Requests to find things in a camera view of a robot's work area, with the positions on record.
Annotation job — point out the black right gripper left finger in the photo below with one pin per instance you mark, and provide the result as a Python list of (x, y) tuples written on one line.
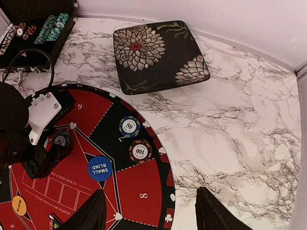
[(90, 216)]

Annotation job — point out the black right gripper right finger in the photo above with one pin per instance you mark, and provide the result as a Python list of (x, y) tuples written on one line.
[(211, 214)]

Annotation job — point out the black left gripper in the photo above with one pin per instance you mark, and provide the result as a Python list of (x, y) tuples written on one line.
[(37, 161)]

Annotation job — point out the green 50 chip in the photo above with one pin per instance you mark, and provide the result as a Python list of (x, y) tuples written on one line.
[(62, 140)]

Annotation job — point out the orange big blind button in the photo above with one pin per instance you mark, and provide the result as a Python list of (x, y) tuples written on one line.
[(19, 205)]

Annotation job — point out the blue small blind button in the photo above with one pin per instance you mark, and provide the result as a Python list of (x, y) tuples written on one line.
[(100, 168)]

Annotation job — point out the red 100 chip seat seven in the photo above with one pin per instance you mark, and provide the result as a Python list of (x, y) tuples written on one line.
[(140, 151)]

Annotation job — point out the green 50 chip seat seven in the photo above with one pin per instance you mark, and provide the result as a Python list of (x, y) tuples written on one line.
[(129, 127)]

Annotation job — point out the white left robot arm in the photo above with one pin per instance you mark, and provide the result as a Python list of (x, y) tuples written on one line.
[(25, 125)]

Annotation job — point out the round red black poker mat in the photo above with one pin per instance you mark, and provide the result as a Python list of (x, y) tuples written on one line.
[(139, 196)]

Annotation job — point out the black poker chip case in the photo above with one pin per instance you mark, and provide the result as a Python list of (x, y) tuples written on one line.
[(34, 12)]

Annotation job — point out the red chip row in case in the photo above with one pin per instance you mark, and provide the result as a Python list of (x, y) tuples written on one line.
[(21, 28)]

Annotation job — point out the red dice in case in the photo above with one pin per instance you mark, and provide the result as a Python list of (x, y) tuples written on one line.
[(29, 32)]

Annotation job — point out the beige blue chip row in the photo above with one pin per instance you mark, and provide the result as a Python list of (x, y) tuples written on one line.
[(7, 39)]

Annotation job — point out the black floral square plate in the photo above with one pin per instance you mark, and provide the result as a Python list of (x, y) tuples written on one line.
[(157, 56)]

